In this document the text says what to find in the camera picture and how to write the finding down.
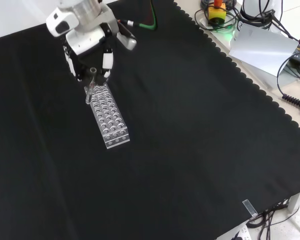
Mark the white bench leg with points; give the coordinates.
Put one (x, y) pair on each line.
(296, 200)

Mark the white power strip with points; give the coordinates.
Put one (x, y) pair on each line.
(243, 232)

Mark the pale board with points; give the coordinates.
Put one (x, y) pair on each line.
(260, 47)

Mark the clear plastic test tube rack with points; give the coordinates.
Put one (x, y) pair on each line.
(112, 125)

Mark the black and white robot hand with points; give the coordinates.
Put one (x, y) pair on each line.
(86, 61)

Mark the yellow stop button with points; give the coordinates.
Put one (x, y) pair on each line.
(216, 13)

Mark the clear cloth clip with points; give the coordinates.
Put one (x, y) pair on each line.
(249, 208)

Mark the black bench cloth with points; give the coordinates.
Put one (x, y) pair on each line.
(165, 137)

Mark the clear glass test tube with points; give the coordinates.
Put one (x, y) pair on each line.
(91, 85)

